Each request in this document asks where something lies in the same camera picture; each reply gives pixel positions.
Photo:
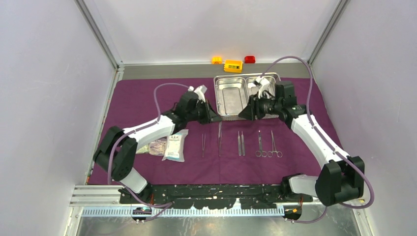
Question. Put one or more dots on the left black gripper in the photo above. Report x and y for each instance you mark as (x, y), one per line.
(211, 116)

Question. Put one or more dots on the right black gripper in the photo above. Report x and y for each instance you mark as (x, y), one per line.
(253, 108)

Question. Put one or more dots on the steel tweezers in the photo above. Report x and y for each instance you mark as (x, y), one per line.
(203, 144)
(220, 148)

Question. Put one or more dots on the steel instrument tray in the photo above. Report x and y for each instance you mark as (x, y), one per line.
(232, 93)

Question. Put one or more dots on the purple cloth wrap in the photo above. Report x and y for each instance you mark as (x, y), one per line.
(138, 101)

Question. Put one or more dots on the steel surgical scissors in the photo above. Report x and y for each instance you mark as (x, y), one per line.
(274, 151)
(260, 152)

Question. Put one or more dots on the orange yellow toy block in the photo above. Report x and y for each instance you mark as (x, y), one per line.
(233, 66)

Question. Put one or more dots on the white sterile pouch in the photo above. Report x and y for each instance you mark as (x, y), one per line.
(175, 145)

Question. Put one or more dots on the pink clear packet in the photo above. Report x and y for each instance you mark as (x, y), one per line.
(158, 147)

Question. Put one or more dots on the green packet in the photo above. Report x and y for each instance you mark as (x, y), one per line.
(142, 150)

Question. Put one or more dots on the steel tissue forceps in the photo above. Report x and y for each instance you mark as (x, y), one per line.
(219, 133)

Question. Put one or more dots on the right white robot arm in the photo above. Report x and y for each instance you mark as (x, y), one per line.
(341, 178)

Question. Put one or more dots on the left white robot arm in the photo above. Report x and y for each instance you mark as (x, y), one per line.
(116, 152)

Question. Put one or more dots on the red block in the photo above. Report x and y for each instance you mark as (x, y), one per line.
(249, 59)

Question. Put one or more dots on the small orange block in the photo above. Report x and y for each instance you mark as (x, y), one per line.
(216, 60)

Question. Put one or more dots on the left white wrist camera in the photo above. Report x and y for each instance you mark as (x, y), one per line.
(200, 91)

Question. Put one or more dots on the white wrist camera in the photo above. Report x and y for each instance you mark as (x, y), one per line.
(262, 83)
(200, 91)

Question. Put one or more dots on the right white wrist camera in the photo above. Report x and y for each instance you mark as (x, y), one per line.
(262, 83)

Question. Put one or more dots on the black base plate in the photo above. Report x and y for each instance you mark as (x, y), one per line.
(219, 196)

